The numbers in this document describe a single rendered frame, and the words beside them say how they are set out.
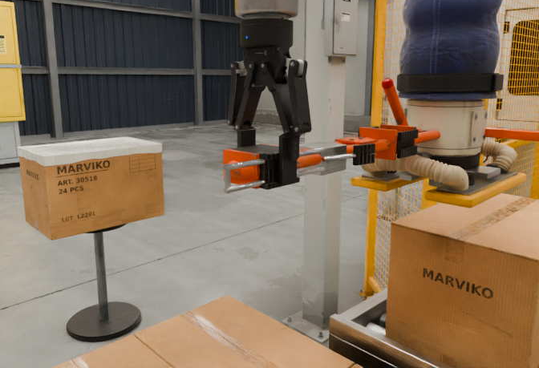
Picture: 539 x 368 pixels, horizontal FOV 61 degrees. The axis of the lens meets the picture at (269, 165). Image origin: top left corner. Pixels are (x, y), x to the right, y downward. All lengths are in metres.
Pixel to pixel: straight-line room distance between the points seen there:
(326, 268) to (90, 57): 10.11
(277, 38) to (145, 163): 1.91
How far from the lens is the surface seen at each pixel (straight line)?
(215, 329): 1.62
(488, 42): 1.10
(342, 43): 2.28
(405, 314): 1.47
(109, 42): 12.20
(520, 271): 1.28
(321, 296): 2.57
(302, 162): 0.70
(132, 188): 2.47
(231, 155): 0.67
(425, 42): 1.08
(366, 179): 1.10
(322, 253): 2.47
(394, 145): 0.90
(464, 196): 1.00
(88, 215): 2.41
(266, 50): 0.65
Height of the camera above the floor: 1.36
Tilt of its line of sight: 11 degrees down
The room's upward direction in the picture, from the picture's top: straight up
